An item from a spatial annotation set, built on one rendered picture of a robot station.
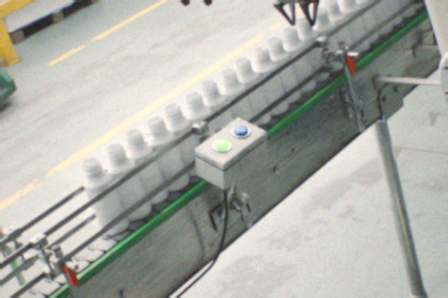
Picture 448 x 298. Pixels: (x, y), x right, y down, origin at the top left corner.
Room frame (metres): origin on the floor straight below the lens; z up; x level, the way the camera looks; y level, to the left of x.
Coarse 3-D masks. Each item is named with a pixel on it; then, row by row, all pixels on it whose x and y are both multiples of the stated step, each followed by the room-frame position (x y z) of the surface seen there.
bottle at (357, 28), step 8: (344, 0) 2.15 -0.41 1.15; (352, 0) 2.15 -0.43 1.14; (344, 8) 2.15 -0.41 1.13; (352, 8) 2.14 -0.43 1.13; (360, 8) 2.15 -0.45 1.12; (360, 16) 2.14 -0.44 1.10; (352, 24) 2.14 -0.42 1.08; (360, 24) 2.14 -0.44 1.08; (352, 32) 2.14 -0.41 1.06; (360, 32) 2.14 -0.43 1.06; (352, 40) 2.14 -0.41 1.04; (368, 40) 2.15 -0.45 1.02; (360, 48) 2.14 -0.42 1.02; (368, 48) 2.15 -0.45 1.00
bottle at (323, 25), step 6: (318, 12) 2.07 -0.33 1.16; (324, 12) 2.07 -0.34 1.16; (318, 18) 2.07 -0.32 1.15; (324, 18) 2.07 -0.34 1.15; (318, 24) 2.08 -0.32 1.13; (324, 24) 2.07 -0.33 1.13; (330, 24) 2.07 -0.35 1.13; (318, 30) 2.07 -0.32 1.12; (324, 30) 2.06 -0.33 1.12; (330, 30) 2.06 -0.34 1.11; (336, 36) 2.07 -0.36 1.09; (330, 42) 2.06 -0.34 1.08; (336, 42) 2.07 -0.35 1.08; (330, 48) 2.06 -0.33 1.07; (336, 48) 2.06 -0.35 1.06; (336, 66) 2.06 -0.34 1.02; (342, 66) 2.07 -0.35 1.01
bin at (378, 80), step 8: (416, 48) 2.23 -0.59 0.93; (424, 48) 2.21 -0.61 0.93; (432, 48) 2.19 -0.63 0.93; (416, 56) 2.23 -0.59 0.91; (376, 80) 2.10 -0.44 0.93; (384, 80) 2.08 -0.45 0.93; (392, 80) 2.07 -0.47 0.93; (400, 80) 2.05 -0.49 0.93; (408, 80) 2.03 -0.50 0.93; (416, 80) 2.02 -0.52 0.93; (424, 80) 2.00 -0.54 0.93; (432, 80) 1.99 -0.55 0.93; (376, 88) 2.10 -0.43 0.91; (432, 112) 2.23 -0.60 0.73; (440, 112) 2.21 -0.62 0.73; (432, 120) 2.23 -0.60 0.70; (432, 152) 2.01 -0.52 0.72; (440, 152) 1.99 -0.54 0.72
